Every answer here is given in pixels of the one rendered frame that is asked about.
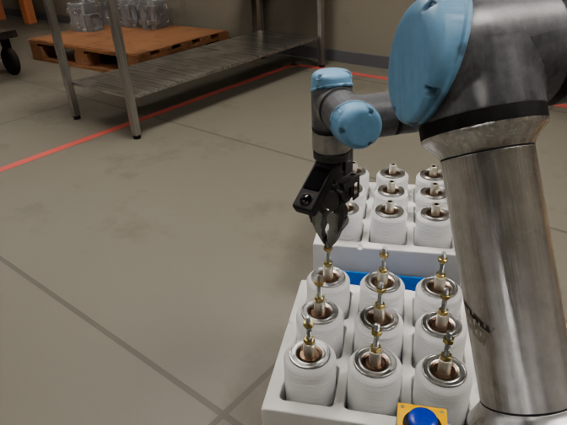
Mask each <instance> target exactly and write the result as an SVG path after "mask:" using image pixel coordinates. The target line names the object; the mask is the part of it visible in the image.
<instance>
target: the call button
mask: <svg viewBox="0 0 567 425"><path fill-rule="evenodd" d="M408 423H409V425H437V424H438V419H437V416H436V415H435V414H434V413H433V412H432V411H431V410H430V409H428V408H424V407H416V408H414V409H412V410H411V411H410V412H409V414H408Z"/></svg>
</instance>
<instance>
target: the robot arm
mask: <svg viewBox="0 0 567 425"><path fill-rule="evenodd" d="M353 86H354V85H353V83H352V73H351V72H350V71H349V70H347V69H344V68H340V67H328V68H323V69H319V70H317V71H315V72H313V74H312V76H311V90H310V92H311V125H312V148H313V157H314V159H315V160H316V162H315V163H314V165H313V167H312V169H311V171H310V173H309V174H308V176H307V178H306V180H305V183H304V185H302V187H301V189H300V192H299V194H298V196H297V197H296V198H295V200H294V203H293V208H294V210H295V211H296V212H298V213H303V214H306V215H309V217H310V221H311V222H312V224H313V226H314V229H315V231H316V232H317V234H318V236H319V238H320V239H321V242H322V243H323V244H324V245H325V244H326V242H327V243H328V244H329V246H330V247H332V246H333V245H334V244H336V242H337V241H338V239H339V237H340V234H341V233H342V231H343V230H344V229H345V227H346V226H347V225H348V221H349V217H348V208H347V206H346V203H347V202H348V201H350V199H351V198H353V200H355V199H356V198H357V197H359V174H358V173H354V172H353V149H362V148H367V147H368V146H370V145H371V144H372V143H374V142H375V141H376V140H377V138H378V137H388V136H393V135H399V134H406V133H413V132H419V136H420V142H421V146H422V147H424V148H425V149H427V150H428V151H430V152H431V153H432V154H434V155H435V156H436V157H437V158H438V159H439V160H440V166H441V171H442V176H443V181H444V187H445V196H446V201H447V206H448V212H449V217H450V222H451V232H452V237H453V242H454V247H455V252H456V262H457V267H458V272H459V278H460V283H461V288H462V297H463V303H464V309H465V313H466V318H467V328H468V333H469V338H470V343H471V349H472V358H473V363H474V368H475V374H476V379H477V384H478V393H479V399H480V400H479V402H478V403H477V404H476V406H475V407H474V408H473V409H472V410H471V411H470V412H469V413H468V415H467V425H567V327H566V322H565V317H564V308H563V303H562V298H561V292H560V287H559V278H558V273H557V267H556V262H555V258H554V248H553V243H552V238H551V233H550V227H549V222H548V214H547V208H546V203H545V198H544V193H543V183H542V178H541V173H540V168H539V163H538V158H537V149H536V143H535V142H536V140H537V137H538V136H539V134H540V133H541V132H542V130H543V129H544V128H545V126H546V125H547V124H548V123H549V122H550V116H549V111H548V107H549V106H550V105H559V104H563V103H567V0H417V1H416V2H414V3H413V4H412V5H411V6H410V7H409V8H408V10H407V11H406V12H405V14H404V15H403V16H402V18H401V20H400V22H399V24H398V26H397V30H396V33H395V35H394V39H393V42H392V45H391V53H390V59H389V67H388V88H389V91H388V92H381V93H373V94H361V95H357V94H355V93H354V92H353V91H352V88H353ZM356 182H358V187H357V192H356V193H355V194H354V184H355V183H356ZM327 209H329V210H327ZM327 224H329V230H328V231H327V232H328V238H327V234H326V226H327Z"/></svg>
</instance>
